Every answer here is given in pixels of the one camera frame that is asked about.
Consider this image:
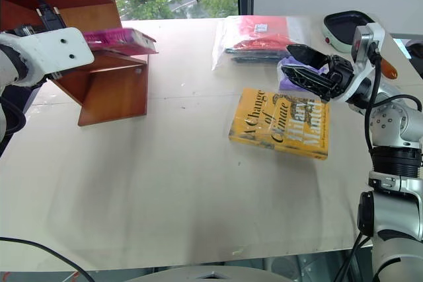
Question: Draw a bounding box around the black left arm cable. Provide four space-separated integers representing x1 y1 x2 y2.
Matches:
0 0 69 32

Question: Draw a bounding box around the orange tool handle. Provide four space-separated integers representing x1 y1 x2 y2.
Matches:
379 56 400 81

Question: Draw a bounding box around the purple plastic packet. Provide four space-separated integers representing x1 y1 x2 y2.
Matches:
277 57 328 93

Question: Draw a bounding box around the dark chair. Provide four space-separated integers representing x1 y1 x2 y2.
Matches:
403 38 423 80

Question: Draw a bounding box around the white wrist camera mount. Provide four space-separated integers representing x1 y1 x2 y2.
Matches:
15 26 96 82
332 22 386 105

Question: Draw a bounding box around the long black cable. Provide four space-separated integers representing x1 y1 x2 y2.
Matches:
0 236 96 282

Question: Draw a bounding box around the clear bag of red clothes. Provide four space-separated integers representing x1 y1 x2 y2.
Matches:
211 15 312 72

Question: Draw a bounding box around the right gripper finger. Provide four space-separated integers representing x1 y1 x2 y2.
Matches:
285 44 332 69
280 65 332 102

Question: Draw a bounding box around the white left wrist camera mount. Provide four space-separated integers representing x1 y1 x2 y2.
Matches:
15 26 96 82

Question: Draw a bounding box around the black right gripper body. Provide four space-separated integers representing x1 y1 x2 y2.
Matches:
325 54 356 98

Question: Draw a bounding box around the white appliance with black tray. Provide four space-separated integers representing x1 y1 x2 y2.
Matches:
322 10 376 54

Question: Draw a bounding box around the red-brown wooden bookshelf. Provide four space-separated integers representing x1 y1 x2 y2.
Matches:
0 0 150 127

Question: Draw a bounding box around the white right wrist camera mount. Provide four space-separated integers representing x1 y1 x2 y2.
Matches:
332 22 386 105

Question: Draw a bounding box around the magenta book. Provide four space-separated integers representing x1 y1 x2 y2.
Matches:
82 27 159 56

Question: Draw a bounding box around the black cable under arm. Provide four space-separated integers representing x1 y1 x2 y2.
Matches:
332 231 373 282

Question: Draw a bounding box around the thin black cable loop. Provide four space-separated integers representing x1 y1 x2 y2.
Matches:
0 96 27 138

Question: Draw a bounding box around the yellow hardcover book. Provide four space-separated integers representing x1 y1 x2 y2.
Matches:
227 87 331 161

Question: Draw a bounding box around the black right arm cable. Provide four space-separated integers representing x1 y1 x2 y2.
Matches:
363 40 423 156

